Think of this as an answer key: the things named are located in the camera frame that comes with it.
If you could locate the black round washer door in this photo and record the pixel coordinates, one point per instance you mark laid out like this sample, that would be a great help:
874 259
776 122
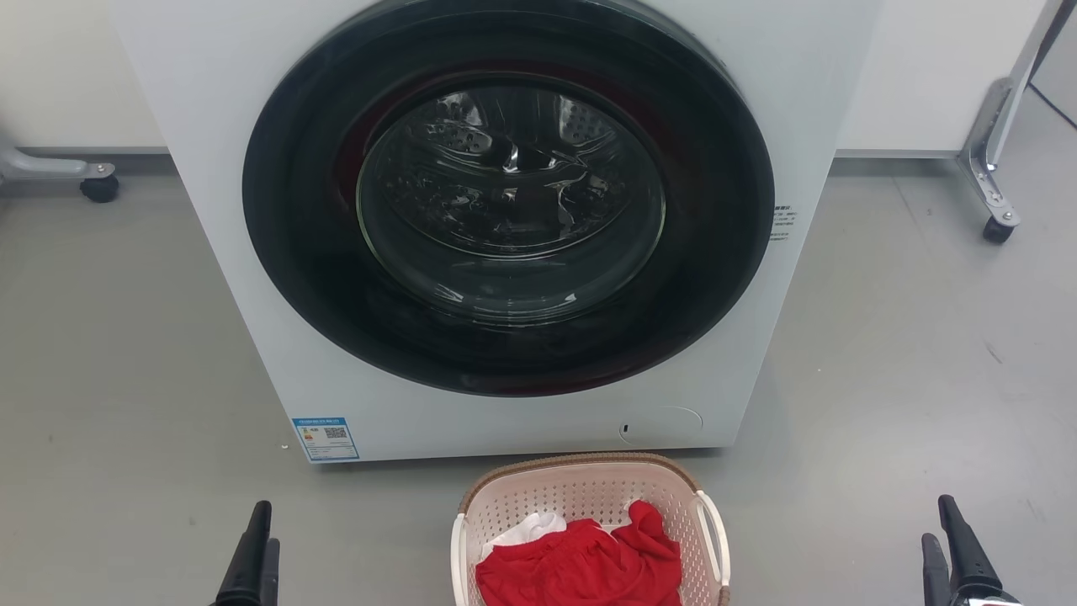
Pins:
505 210

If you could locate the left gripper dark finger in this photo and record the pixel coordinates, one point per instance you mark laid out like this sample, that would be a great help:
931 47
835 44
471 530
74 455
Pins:
244 572
270 581

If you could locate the white garment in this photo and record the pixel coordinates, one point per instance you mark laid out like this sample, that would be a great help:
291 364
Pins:
530 528

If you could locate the small text sticker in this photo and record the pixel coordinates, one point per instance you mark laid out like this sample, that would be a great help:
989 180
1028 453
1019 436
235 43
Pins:
782 223

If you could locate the blue energy label sticker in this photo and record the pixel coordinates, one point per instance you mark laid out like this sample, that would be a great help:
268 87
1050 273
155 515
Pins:
326 438

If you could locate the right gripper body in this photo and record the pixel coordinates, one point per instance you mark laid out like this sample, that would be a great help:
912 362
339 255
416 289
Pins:
989 602

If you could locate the grey metal stand leg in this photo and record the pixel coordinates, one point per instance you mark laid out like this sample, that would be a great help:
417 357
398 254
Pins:
997 126
42 166

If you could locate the red garment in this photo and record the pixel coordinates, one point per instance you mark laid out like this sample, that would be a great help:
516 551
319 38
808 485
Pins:
580 564

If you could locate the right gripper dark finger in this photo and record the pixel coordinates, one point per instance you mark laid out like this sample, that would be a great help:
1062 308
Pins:
968 564
936 581

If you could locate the round white filter cover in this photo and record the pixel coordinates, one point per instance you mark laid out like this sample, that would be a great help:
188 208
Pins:
673 425

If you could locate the white front-load washing machine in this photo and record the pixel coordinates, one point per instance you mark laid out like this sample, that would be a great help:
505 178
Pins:
219 126

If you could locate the black caster wheel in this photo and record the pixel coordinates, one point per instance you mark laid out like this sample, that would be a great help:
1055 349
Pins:
100 188
998 231

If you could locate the beige perforated laundry basket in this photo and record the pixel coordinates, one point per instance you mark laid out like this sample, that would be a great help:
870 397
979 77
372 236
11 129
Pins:
580 488

